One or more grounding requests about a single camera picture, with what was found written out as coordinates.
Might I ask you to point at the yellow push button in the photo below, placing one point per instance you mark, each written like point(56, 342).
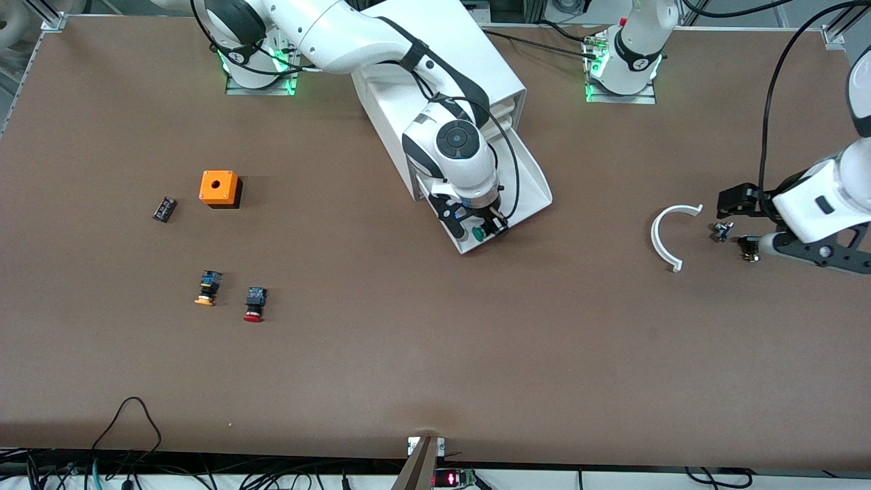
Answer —
point(207, 287)

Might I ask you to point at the small black contact block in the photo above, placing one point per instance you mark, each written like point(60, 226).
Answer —
point(165, 209)

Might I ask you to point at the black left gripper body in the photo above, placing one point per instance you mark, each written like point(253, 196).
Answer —
point(767, 201)

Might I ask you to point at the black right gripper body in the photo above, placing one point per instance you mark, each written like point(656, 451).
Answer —
point(487, 219)

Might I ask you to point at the small chrome valve fitting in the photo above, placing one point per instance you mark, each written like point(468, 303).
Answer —
point(721, 231)

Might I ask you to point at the red push button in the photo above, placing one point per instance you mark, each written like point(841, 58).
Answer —
point(255, 304)

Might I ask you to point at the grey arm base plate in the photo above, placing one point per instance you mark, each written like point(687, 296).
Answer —
point(262, 90)
point(622, 99)

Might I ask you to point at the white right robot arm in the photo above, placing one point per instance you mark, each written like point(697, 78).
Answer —
point(340, 34)

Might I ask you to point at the orange button box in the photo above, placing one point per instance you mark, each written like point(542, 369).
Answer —
point(218, 187)

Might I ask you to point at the brown wooden beam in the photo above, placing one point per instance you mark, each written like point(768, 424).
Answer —
point(418, 469)

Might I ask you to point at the small red-lit device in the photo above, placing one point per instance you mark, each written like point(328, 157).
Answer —
point(452, 479)

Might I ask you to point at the aluminium frame corner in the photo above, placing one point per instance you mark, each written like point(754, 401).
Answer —
point(838, 30)
point(52, 19)

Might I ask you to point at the green push button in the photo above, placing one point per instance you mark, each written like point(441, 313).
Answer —
point(478, 233)

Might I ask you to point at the black flat-cap switch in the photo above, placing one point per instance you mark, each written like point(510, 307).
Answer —
point(747, 239)

